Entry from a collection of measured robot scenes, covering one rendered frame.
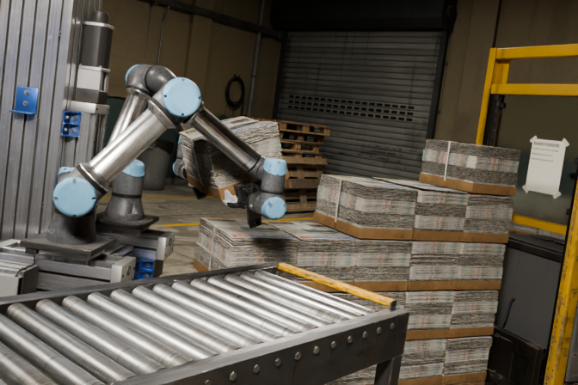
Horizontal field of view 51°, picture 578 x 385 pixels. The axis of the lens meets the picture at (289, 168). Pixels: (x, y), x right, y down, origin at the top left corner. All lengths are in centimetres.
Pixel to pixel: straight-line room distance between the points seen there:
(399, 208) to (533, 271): 113
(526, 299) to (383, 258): 117
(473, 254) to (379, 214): 60
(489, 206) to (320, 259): 93
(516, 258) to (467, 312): 68
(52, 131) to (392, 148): 832
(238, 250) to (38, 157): 78
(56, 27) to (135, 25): 767
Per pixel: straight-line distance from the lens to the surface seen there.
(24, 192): 227
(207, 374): 120
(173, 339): 135
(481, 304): 315
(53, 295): 157
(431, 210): 280
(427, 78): 995
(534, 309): 361
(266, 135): 229
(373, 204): 260
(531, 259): 361
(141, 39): 994
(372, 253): 266
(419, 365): 301
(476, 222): 301
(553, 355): 337
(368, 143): 1040
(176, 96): 184
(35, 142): 224
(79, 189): 184
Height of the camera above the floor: 127
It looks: 4 degrees down
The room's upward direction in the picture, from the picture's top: 8 degrees clockwise
